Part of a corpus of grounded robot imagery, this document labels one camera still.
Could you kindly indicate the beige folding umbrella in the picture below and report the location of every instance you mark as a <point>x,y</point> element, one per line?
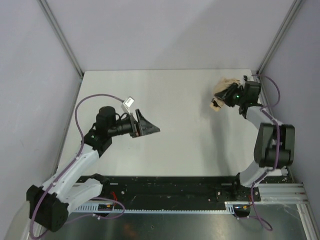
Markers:
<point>216,103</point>

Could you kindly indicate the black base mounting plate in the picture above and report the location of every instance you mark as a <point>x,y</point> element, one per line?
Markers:
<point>176,193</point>

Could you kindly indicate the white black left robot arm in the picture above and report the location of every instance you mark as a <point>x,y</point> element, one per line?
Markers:
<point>53,201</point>

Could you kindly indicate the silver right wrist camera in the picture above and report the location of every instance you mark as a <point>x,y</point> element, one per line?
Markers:
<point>248,78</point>

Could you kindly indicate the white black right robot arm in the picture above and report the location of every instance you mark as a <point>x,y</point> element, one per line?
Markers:
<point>274,148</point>

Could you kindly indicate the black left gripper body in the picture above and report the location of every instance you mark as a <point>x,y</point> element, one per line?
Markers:
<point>136,125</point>

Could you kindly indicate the left aluminium corner post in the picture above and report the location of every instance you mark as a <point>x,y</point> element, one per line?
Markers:
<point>52,20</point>

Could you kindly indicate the aluminium corner post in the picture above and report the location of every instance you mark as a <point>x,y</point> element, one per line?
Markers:
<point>280,34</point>
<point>52,20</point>

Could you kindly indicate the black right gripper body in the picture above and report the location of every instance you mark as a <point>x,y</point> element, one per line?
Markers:
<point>225,94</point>

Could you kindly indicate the right aluminium corner post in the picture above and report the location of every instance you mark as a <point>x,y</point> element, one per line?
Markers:
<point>280,34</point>

